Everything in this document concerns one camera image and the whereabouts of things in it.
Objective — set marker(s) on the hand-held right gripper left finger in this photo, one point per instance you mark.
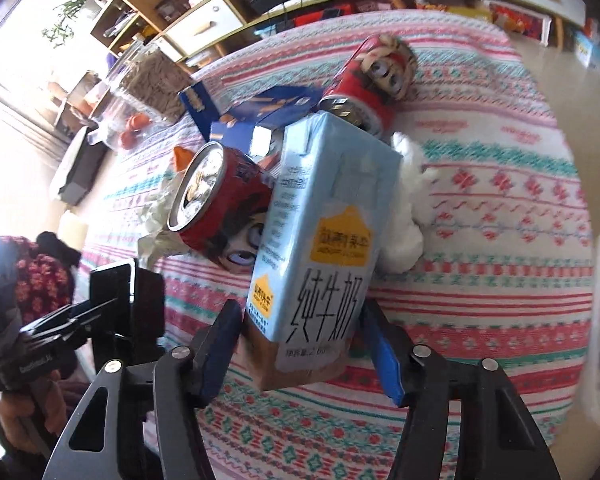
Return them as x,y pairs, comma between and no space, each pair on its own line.
220,352

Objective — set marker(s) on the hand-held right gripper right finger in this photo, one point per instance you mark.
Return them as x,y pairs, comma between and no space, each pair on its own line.
385,360

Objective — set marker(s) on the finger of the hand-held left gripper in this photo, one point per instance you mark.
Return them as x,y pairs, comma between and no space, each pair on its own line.
147,310
110,285

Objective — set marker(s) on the white tissue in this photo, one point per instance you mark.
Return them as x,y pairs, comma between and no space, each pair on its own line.
405,230

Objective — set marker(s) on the light blue milk carton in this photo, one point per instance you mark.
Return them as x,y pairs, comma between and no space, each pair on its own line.
320,210

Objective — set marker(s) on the red cartoon print drink can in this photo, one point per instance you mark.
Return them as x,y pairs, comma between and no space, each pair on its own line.
215,210
365,85

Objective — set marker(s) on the person's left hand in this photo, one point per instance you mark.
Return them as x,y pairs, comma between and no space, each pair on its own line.
10,420

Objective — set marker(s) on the person's red floral clothing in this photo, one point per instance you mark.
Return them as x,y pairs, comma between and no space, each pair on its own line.
40,275

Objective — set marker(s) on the pink green patterned tablecloth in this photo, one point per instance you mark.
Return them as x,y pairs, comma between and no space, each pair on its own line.
480,310

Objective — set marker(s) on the dark flat box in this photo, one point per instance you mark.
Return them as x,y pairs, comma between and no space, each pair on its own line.
77,165

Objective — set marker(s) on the small orange fruit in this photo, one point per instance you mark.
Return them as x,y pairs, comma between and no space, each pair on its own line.
139,121
129,139

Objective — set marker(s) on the small blue box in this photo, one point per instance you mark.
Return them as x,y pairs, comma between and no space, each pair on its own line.
197,105

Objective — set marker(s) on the clear jar of seeds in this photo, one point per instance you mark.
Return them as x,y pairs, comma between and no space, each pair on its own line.
150,80

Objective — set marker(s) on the large flat blue box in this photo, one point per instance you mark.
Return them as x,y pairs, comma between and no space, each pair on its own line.
270,110

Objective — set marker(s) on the white drawer wooden cabinet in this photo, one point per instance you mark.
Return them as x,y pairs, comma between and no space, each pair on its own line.
210,25

